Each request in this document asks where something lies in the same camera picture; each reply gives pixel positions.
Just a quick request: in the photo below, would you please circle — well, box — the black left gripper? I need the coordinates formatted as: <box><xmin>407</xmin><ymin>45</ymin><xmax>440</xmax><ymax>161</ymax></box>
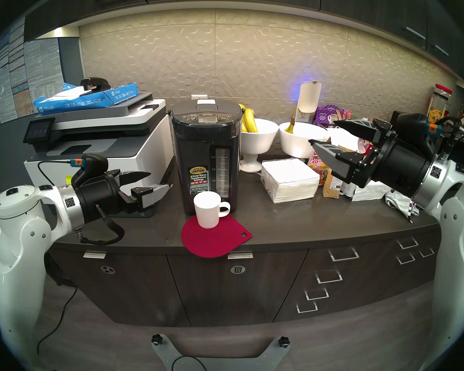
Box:
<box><xmin>77</xmin><ymin>172</ymin><xmax>173</xmax><ymax>225</ymax></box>

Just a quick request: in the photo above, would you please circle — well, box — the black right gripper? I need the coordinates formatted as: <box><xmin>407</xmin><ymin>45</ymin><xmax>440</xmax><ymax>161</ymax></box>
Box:
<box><xmin>309</xmin><ymin>118</ymin><xmax>435</xmax><ymax>199</ymax></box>

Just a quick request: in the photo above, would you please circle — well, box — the black hot water dispenser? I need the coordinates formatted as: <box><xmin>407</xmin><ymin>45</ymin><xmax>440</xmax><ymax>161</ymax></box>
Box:
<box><xmin>169</xmin><ymin>100</ymin><xmax>243</xmax><ymax>216</ymax></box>

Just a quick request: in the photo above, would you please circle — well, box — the upright white paper bag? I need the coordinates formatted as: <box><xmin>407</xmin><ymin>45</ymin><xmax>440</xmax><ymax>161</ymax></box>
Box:
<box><xmin>327</xmin><ymin>127</ymin><xmax>370</xmax><ymax>154</ymax></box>

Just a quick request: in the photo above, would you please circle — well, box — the white grey office printer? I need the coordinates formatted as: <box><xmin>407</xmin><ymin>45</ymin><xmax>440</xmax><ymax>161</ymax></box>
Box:
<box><xmin>22</xmin><ymin>93</ymin><xmax>175</xmax><ymax>219</ymax></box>

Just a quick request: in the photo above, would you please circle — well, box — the red snack packet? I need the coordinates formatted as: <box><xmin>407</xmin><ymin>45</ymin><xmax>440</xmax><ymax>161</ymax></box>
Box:
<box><xmin>309</xmin><ymin>151</ymin><xmax>330</xmax><ymax>174</ymax></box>

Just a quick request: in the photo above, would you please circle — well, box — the flat white paper pouch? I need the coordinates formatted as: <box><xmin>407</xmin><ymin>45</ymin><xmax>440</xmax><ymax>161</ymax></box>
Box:
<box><xmin>340</xmin><ymin>179</ymin><xmax>392</xmax><ymax>202</ymax></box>

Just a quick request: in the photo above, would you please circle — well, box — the purple coffee box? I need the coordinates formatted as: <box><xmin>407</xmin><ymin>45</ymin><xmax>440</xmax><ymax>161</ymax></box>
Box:
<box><xmin>313</xmin><ymin>106</ymin><xmax>345</xmax><ymax>128</ymax></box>

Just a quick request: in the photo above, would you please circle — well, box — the brown paper coffee bag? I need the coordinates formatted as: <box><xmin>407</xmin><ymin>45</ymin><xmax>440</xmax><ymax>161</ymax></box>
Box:
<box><xmin>323</xmin><ymin>166</ymin><xmax>343</xmax><ymax>199</ymax></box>

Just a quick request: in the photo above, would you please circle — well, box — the white wide bowl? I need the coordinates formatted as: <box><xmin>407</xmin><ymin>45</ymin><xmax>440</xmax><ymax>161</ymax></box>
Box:
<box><xmin>278</xmin><ymin>122</ymin><xmax>330</xmax><ymax>159</ymax></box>

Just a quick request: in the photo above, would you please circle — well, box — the white plug-in air freshener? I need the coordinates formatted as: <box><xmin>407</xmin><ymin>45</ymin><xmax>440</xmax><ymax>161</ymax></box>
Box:
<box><xmin>296</xmin><ymin>80</ymin><xmax>322</xmax><ymax>124</ymax></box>

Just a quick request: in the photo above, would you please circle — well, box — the white ceramic mug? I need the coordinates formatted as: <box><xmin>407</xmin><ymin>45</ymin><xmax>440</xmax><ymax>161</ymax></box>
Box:
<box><xmin>193</xmin><ymin>191</ymin><xmax>231</xmax><ymax>229</ymax></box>

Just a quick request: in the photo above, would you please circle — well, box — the checked kitchen cloth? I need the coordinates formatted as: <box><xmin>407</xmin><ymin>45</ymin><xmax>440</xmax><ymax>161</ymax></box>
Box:
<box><xmin>385</xmin><ymin>191</ymin><xmax>421</xmax><ymax>224</ymax></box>

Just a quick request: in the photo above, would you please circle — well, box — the white napkin stack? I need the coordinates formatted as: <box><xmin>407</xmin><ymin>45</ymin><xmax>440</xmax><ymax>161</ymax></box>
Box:
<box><xmin>260</xmin><ymin>158</ymin><xmax>321</xmax><ymax>204</ymax></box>

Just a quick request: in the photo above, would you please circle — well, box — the red silicone mat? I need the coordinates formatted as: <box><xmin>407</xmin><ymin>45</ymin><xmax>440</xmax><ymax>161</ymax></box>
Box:
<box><xmin>181</xmin><ymin>214</ymin><xmax>253</xmax><ymax>258</ymax></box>

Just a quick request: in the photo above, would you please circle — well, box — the glass jar red lid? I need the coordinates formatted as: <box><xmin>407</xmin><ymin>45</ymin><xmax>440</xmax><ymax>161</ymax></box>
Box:
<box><xmin>426</xmin><ymin>84</ymin><xmax>453</xmax><ymax>124</ymax></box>

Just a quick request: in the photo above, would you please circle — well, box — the blue paper ream package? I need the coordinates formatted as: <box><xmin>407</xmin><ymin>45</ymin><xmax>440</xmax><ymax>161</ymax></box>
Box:
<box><xmin>33</xmin><ymin>82</ymin><xmax>139</xmax><ymax>116</ymax></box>

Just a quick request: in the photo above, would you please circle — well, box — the yellow banana bunch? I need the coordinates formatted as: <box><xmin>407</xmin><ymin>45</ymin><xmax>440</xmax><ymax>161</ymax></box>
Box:
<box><xmin>238</xmin><ymin>104</ymin><xmax>259</xmax><ymax>133</ymax></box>

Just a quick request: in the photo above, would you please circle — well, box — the black stapler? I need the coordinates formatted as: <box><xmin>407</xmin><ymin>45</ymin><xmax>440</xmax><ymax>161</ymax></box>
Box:
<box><xmin>79</xmin><ymin>77</ymin><xmax>112</xmax><ymax>97</ymax></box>

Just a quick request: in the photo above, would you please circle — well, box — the dark lower cabinet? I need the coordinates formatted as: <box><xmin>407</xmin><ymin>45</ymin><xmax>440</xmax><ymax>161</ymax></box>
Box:
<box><xmin>46</xmin><ymin>220</ymin><xmax>451</xmax><ymax>328</ymax></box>

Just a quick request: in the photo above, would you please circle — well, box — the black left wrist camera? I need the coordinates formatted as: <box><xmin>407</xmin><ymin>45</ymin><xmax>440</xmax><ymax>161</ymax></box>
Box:
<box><xmin>70</xmin><ymin>154</ymin><xmax>109</xmax><ymax>186</ymax></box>

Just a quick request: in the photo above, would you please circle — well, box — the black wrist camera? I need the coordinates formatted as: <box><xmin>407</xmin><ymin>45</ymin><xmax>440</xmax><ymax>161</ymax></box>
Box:
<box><xmin>70</xmin><ymin>154</ymin><xmax>109</xmax><ymax>186</ymax></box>
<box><xmin>391</xmin><ymin>111</ymin><xmax>442</xmax><ymax>148</ymax></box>

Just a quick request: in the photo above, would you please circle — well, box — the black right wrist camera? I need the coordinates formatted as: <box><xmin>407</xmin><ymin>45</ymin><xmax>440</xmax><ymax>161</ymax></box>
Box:
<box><xmin>391</xmin><ymin>111</ymin><xmax>442</xmax><ymax>148</ymax></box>

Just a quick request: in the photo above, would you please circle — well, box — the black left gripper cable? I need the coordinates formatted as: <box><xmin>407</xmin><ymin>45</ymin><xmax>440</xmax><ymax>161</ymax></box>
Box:
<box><xmin>75</xmin><ymin>204</ymin><xmax>125</xmax><ymax>246</ymax></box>

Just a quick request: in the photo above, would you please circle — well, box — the black left camera cable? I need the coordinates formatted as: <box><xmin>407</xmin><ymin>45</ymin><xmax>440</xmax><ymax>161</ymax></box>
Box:
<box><xmin>38</xmin><ymin>160</ymin><xmax>75</xmax><ymax>177</ymax></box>

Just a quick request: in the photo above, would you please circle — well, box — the white pedestal bowl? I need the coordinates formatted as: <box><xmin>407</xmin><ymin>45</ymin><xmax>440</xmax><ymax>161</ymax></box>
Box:
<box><xmin>239</xmin><ymin>118</ymin><xmax>280</xmax><ymax>173</ymax></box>

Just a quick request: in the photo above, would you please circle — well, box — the white printed wall poster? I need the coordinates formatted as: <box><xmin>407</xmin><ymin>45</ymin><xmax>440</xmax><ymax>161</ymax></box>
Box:
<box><xmin>23</xmin><ymin>38</ymin><xmax>65</xmax><ymax>117</ymax></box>
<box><xmin>0</xmin><ymin>20</ymin><xmax>28</xmax><ymax>124</ymax></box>

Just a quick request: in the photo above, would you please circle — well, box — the black floor cable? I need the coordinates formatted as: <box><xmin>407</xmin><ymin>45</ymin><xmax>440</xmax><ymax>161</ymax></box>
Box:
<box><xmin>37</xmin><ymin>287</ymin><xmax>78</xmax><ymax>355</ymax></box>

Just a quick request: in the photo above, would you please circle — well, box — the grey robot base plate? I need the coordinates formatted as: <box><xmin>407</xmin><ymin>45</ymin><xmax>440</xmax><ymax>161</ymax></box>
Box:
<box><xmin>152</xmin><ymin>334</ymin><xmax>290</xmax><ymax>371</ymax></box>

